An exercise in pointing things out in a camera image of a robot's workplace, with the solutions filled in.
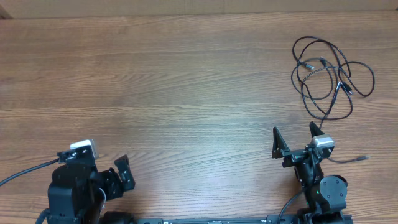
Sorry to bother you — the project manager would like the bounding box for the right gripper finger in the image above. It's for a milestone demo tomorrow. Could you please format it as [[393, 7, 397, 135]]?
[[309, 121, 325, 137], [272, 126, 290, 159]]

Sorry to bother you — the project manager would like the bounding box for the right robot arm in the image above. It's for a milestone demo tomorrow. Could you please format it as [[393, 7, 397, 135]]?
[[272, 122, 353, 224]]

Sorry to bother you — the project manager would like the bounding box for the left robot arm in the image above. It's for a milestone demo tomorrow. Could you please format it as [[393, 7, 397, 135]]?
[[35, 155, 136, 224]]

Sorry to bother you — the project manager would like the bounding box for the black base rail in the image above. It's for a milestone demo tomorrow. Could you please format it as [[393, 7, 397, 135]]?
[[99, 210, 354, 224]]

